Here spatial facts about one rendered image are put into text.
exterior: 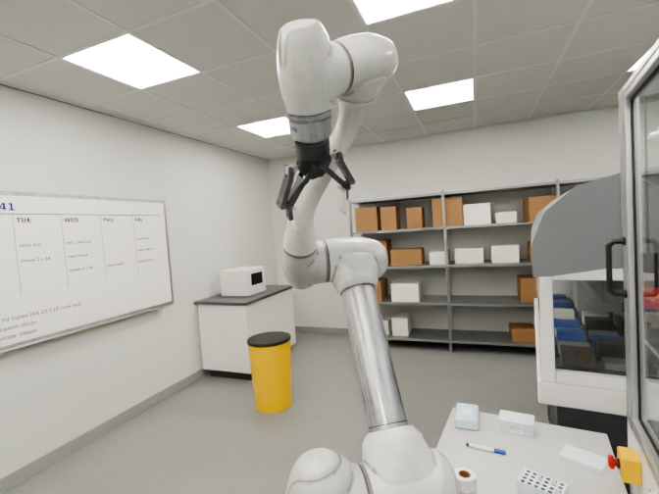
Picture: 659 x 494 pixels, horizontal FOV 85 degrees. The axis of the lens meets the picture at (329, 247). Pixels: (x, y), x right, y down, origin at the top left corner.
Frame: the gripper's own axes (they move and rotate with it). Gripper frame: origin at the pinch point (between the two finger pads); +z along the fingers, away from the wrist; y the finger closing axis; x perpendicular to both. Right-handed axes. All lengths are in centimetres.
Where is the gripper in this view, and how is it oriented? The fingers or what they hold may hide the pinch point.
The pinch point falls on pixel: (319, 217)
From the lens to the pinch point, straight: 89.8
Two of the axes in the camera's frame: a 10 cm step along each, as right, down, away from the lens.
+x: 5.2, 4.9, -7.0
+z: 0.7, 7.9, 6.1
